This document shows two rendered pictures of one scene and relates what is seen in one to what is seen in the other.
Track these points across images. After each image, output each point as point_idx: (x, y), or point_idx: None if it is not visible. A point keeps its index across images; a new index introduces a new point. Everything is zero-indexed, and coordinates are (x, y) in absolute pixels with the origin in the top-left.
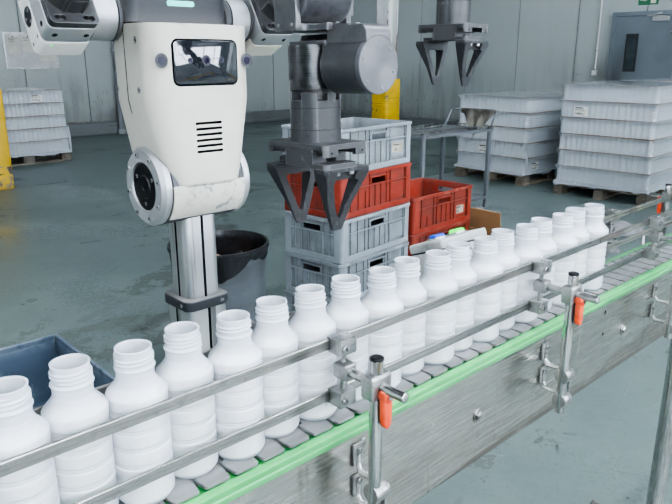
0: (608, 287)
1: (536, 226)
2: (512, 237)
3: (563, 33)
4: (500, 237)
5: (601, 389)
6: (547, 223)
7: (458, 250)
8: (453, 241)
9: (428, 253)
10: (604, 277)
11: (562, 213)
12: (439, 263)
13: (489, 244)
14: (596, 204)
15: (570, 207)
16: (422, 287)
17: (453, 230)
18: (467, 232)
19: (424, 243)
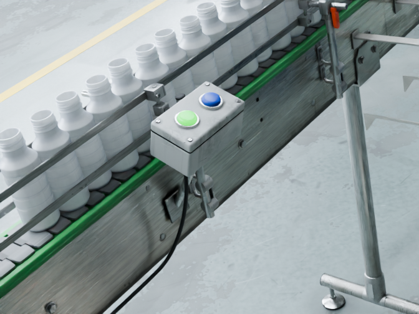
0: (16, 227)
1: (108, 65)
2: (138, 51)
3: None
4: (149, 46)
5: None
6: (93, 78)
7: (189, 17)
8: (192, 21)
9: (213, 7)
10: (3, 253)
11: (63, 101)
12: (205, 7)
13: (163, 32)
14: (2, 140)
15: (43, 119)
16: (220, 14)
17: (190, 111)
18: (174, 104)
19: (225, 91)
